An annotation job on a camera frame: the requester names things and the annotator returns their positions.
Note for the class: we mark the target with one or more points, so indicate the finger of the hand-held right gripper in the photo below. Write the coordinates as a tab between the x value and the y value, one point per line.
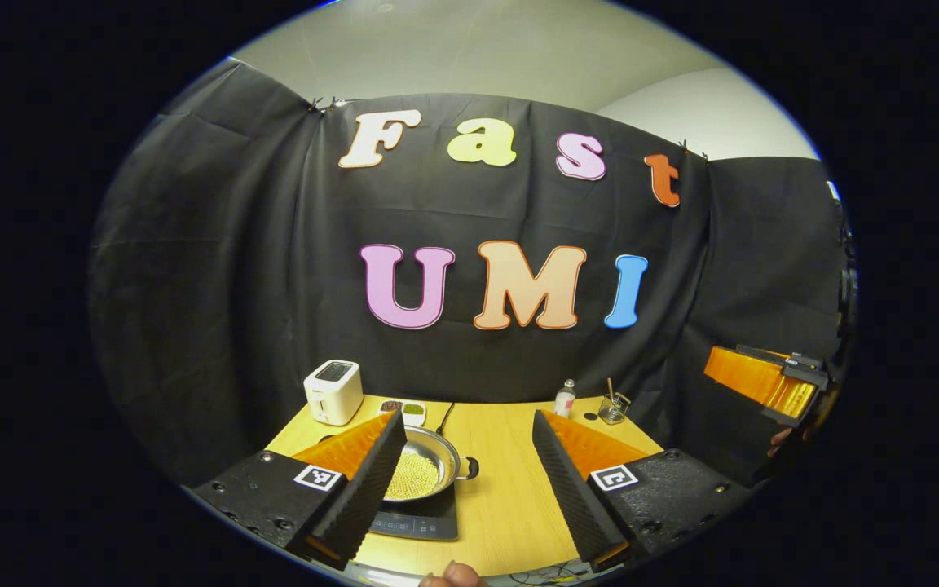
755	379

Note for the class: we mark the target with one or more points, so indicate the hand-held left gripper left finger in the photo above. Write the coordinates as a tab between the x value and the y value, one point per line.
368	489

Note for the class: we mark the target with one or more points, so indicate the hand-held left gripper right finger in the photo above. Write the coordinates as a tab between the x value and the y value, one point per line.
571	497

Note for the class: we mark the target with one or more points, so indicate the black induction cooktop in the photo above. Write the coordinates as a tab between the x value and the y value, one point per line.
421	523

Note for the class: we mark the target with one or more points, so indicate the heap of pale beans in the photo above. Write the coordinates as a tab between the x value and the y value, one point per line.
414	477

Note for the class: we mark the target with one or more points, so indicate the white divided plate of beans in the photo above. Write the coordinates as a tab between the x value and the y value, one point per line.
406	411

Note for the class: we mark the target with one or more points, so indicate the clear bottle with pink label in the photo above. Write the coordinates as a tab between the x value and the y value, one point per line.
565	399

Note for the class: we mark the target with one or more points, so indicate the white toaster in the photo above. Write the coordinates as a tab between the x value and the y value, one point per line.
333	393

